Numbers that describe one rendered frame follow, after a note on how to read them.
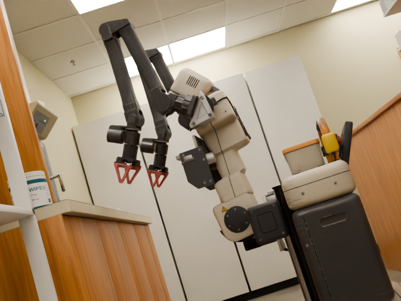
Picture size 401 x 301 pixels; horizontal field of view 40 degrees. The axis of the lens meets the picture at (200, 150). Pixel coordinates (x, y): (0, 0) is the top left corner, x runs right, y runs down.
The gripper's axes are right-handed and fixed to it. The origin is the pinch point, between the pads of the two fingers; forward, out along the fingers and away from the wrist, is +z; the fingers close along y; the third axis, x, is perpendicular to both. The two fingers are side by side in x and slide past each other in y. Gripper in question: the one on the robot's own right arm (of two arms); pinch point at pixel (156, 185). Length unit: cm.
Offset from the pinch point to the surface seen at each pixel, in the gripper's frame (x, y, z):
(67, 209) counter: -2, 87, 11
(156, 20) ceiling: -85, -208, -142
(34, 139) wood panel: -48, 31, -12
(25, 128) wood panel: -53, 31, -16
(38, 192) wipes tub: -19, 75, 8
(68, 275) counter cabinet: 3, 88, 30
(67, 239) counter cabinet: 0, 88, 20
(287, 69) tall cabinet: 27, -314, -135
